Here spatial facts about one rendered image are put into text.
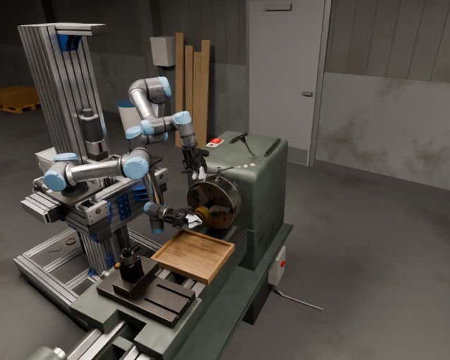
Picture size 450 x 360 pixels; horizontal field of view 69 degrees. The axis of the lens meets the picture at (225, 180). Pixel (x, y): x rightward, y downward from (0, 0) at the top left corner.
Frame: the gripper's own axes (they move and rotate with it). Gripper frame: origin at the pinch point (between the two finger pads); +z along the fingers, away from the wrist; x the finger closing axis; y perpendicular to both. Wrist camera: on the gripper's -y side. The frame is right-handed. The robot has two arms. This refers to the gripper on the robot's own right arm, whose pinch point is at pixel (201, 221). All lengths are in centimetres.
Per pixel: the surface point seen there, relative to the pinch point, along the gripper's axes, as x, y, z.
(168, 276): -23.3, 22.2, -7.7
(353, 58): 39, -307, 19
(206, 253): -19.8, 1.3, 3.1
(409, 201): -109, -266, 110
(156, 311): -11, 50, 9
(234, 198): 6.5, -19.2, 10.6
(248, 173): 15.7, -32.9, 12.9
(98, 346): -22, 69, -9
